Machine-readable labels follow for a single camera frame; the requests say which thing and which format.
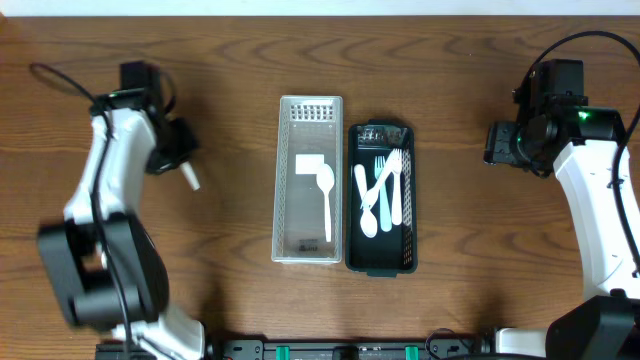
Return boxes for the white plastic spoon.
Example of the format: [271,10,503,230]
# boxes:
[316,164,335,243]
[179,161,201,191]
[354,164,377,238]

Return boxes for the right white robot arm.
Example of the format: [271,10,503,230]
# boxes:
[484,59,639,359]

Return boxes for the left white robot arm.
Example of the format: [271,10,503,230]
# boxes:
[37,61,215,359]

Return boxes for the clear perforated plastic basket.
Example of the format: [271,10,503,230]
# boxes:
[271,95,343,264]

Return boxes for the black perforated plastic basket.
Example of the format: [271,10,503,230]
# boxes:
[345,119,418,277]

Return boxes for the left black cable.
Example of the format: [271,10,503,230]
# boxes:
[28,61,136,351]

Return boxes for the black cable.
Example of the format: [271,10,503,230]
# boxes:
[514,30,640,279]
[28,61,136,351]

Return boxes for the right black cable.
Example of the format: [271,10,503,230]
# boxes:
[514,30,640,279]

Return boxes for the black mounting rail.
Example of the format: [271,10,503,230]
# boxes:
[94,327,546,360]

